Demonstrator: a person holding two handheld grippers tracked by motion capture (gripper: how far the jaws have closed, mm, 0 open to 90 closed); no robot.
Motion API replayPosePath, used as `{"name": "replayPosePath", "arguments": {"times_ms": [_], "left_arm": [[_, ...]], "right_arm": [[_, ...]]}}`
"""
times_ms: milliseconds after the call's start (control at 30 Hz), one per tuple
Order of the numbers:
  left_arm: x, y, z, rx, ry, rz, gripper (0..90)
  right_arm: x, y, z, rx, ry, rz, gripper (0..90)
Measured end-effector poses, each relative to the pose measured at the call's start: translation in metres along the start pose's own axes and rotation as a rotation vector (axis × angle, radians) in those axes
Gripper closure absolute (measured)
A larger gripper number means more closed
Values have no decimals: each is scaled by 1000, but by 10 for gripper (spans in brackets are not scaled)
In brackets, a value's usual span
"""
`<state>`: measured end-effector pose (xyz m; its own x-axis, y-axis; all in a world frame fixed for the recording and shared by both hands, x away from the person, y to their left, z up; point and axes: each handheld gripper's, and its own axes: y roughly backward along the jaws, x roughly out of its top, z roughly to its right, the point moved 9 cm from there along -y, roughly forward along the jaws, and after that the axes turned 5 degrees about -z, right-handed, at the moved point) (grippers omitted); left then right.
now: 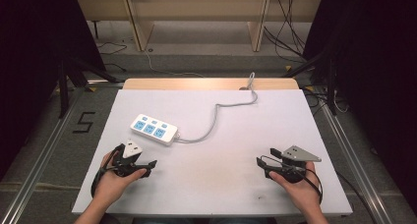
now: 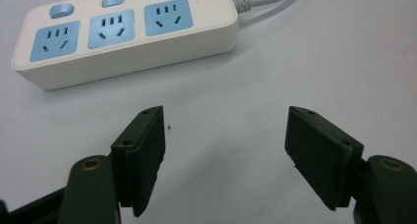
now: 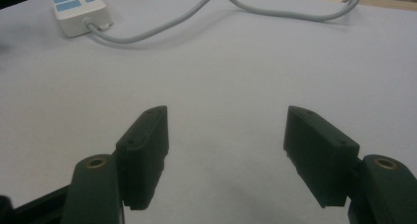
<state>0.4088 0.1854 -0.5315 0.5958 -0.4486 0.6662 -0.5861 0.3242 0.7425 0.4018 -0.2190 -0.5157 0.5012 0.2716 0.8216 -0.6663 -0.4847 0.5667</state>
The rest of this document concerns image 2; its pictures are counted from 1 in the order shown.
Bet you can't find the white power strip cable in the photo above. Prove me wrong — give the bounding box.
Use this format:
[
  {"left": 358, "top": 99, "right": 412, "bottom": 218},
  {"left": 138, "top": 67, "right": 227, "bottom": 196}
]
[{"left": 231, "top": 0, "right": 311, "bottom": 26}]

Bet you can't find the white and blue power strip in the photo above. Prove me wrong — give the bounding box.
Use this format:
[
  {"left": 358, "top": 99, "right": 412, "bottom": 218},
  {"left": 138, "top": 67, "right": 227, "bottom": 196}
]
[{"left": 10, "top": 0, "right": 239, "bottom": 91}]

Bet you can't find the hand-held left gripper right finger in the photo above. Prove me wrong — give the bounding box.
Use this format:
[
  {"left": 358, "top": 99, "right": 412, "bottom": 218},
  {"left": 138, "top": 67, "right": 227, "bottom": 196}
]
[{"left": 284, "top": 105, "right": 365, "bottom": 212}]

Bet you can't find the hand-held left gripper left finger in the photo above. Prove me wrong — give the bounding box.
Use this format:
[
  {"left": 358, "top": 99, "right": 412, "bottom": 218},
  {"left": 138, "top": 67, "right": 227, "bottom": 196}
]
[{"left": 110, "top": 105, "right": 166, "bottom": 218}]

